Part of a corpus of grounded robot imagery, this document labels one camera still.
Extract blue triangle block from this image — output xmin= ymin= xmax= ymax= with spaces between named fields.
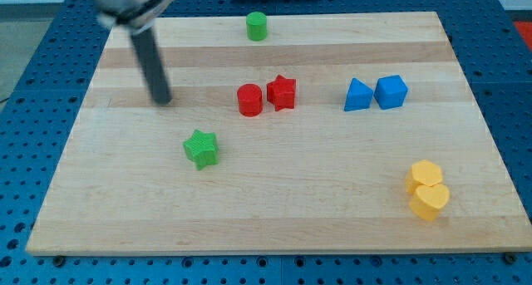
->
xmin=343 ymin=78 xmax=373 ymax=111

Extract green cylinder block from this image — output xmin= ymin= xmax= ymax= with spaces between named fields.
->
xmin=246 ymin=12 xmax=268 ymax=42

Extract wooden board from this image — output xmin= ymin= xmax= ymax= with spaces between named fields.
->
xmin=27 ymin=12 xmax=531 ymax=256

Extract blue cube block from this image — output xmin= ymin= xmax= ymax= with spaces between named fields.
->
xmin=374 ymin=75 xmax=408 ymax=110

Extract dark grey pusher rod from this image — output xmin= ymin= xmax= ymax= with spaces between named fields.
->
xmin=130 ymin=28 xmax=172 ymax=105

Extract red cylinder block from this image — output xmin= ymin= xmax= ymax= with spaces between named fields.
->
xmin=237 ymin=84 xmax=263 ymax=117

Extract yellow heart block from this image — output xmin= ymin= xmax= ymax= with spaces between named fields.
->
xmin=409 ymin=184 xmax=451 ymax=222

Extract red star block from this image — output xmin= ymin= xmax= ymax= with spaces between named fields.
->
xmin=267 ymin=75 xmax=296 ymax=111

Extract yellow hexagon block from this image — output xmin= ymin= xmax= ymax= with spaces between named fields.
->
xmin=405 ymin=160 xmax=443 ymax=194

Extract green star block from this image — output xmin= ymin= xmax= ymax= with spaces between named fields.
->
xmin=183 ymin=130 xmax=219 ymax=170

